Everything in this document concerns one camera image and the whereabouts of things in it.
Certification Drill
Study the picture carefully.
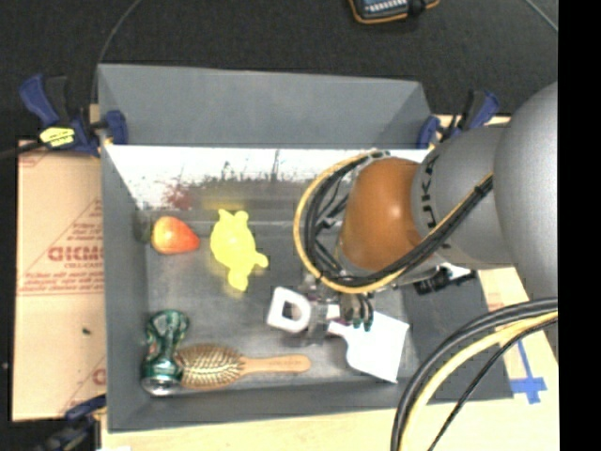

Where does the grey metal bin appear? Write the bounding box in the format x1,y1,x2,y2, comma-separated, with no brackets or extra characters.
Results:
96,63,514,431

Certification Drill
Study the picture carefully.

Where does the yellow toy animal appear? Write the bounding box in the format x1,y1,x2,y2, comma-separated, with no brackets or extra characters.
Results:
208,208,270,293

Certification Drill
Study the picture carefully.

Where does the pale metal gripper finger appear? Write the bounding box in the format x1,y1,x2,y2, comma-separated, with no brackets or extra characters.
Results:
309,300,341,321
305,319,331,346

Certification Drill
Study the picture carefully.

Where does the red toy strawberry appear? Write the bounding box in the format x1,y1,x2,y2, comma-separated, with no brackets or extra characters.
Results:
133,214,202,257

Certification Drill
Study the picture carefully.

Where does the wooden hairbrush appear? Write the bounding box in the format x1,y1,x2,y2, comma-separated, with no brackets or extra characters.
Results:
175,343,313,391

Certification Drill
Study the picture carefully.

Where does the white block with D hole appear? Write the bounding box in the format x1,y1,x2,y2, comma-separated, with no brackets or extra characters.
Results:
266,286,314,334

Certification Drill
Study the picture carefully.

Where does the black cylinder on white bracket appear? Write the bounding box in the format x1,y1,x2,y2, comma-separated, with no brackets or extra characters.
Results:
412,264,478,296

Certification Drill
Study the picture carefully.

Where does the green swirled glass thing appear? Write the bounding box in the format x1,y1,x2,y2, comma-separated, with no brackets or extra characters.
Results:
140,309,191,397

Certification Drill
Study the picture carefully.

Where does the brown cardboard board, red print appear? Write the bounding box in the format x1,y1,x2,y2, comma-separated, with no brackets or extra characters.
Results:
11,139,108,422

